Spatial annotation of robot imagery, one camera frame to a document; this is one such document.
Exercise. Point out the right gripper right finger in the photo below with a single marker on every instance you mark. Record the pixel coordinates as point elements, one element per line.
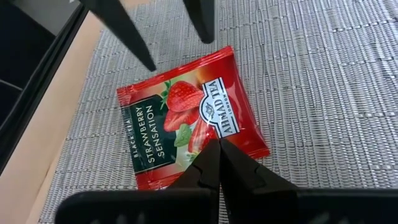
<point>245,177</point>

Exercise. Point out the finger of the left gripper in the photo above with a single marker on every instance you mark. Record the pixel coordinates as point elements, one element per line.
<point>121,28</point>
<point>202,18</point>

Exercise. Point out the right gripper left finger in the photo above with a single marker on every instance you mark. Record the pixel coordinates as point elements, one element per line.
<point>199,177</point>

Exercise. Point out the red strawberry tea sachet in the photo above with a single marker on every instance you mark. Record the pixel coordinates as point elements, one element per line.
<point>186,102</point>

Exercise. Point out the grey woven placemat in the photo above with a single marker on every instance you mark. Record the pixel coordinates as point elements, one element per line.
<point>311,93</point>

